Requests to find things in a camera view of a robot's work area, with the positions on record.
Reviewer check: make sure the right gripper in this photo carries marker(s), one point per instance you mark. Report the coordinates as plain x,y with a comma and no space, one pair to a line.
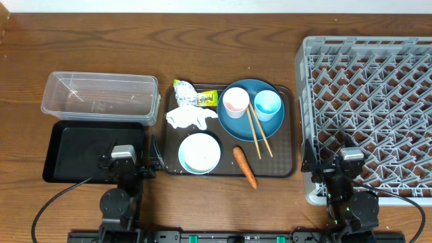
310,163

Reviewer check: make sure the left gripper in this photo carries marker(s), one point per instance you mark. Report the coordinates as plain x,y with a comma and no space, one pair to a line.
104,163

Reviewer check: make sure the light blue bowl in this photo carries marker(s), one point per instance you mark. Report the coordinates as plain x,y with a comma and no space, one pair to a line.
199,153

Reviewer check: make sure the white tissue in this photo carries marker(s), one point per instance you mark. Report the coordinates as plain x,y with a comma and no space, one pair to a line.
187,115

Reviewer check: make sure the foil and green wrapper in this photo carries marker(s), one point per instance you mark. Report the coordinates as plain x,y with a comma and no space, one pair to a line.
186,94

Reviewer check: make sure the orange carrot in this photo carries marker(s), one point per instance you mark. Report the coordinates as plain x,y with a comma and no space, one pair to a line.
243,164

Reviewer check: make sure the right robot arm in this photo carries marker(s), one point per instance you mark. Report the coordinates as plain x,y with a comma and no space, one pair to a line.
353,212

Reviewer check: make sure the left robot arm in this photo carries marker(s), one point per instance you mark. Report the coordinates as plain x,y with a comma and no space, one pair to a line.
120,206

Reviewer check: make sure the grey dishwasher rack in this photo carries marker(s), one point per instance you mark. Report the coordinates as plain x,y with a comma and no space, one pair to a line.
377,91

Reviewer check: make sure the brown serving tray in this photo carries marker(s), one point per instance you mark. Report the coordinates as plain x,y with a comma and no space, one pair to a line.
283,164

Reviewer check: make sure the clear plastic bin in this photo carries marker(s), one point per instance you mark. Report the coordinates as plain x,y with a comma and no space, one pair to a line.
102,97

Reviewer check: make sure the light blue cup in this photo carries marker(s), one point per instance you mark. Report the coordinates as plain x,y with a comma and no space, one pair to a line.
266,104

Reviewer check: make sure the black plastic tray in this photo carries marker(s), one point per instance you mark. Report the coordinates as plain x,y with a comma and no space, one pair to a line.
75,147

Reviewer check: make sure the right wooden chopstick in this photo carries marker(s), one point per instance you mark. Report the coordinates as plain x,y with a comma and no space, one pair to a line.
260,128

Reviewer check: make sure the wooden chopstick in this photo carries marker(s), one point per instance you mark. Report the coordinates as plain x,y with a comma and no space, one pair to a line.
260,128
253,133

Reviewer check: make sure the left wooden chopstick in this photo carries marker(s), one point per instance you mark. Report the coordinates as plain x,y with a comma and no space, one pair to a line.
253,133

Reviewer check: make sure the pink cup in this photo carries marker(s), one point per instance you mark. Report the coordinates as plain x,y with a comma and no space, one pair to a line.
235,101

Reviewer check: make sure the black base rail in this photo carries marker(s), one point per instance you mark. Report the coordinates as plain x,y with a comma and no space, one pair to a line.
301,236

